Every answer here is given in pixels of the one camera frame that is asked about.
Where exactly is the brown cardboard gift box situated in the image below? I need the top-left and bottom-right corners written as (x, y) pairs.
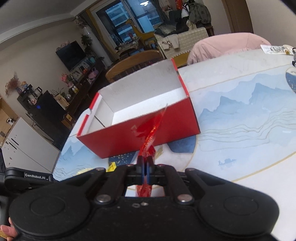
top-left (61, 113), bottom-right (76, 130)

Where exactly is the white paper packet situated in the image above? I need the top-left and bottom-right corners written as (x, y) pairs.
top-left (260, 45), bottom-right (293, 55)

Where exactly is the blue mountain table mat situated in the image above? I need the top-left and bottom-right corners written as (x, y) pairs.
top-left (53, 67), bottom-right (296, 183)

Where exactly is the white cabinet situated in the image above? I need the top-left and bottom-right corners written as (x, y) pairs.
top-left (1, 118), bottom-right (60, 173)

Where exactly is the cream yellow snack bag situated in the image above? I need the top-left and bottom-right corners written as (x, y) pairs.
top-left (76, 168), bottom-right (92, 175)

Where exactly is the person left hand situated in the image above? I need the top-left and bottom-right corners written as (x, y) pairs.
top-left (1, 217), bottom-right (18, 241)

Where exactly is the wooden dining chair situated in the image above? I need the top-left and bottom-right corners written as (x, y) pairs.
top-left (105, 50), bottom-right (164, 83)

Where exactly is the yellow giraffe toy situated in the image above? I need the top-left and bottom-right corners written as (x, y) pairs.
top-left (125, 19), bottom-right (155, 45)

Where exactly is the dark tv cabinet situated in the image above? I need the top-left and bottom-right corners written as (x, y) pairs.
top-left (17, 59), bottom-right (106, 150)

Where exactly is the black television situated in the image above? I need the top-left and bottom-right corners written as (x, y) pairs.
top-left (56, 41), bottom-right (86, 71)

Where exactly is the yellow minion snack packet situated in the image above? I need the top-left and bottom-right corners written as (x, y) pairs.
top-left (107, 162), bottom-right (117, 172)

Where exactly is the large red snack bag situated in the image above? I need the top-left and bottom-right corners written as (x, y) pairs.
top-left (137, 106), bottom-right (168, 197)

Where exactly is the pile of clothes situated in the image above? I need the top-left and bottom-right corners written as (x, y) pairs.
top-left (152, 1), bottom-right (212, 37)

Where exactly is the sofa with white cover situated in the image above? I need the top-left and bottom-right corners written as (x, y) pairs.
top-left (154, 27), bottom-right (208, 59)

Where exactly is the pink jacket on chair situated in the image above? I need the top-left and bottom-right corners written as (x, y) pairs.
top-left (187, 33), bottom-right (270, 65)

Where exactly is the red cardboard box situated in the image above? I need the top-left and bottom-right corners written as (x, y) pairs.
top-left (77, 60), bottom-right (200, 158)

